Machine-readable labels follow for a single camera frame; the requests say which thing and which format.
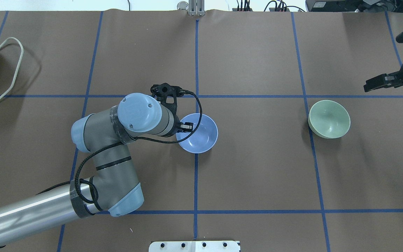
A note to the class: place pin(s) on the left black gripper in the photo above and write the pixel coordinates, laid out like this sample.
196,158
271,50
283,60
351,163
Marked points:
186,126

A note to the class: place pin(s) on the blue bowl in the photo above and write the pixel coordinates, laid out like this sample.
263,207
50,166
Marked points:
204,137

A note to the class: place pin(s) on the green bowl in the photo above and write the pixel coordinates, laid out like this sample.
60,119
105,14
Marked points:
328,119

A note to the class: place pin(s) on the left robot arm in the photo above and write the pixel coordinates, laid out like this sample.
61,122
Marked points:
106,179

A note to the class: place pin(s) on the aluminium frame post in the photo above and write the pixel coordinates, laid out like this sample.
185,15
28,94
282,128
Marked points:
193,7

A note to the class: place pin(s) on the white camera pillar stand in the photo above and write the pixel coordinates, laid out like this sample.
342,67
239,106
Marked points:
195,246

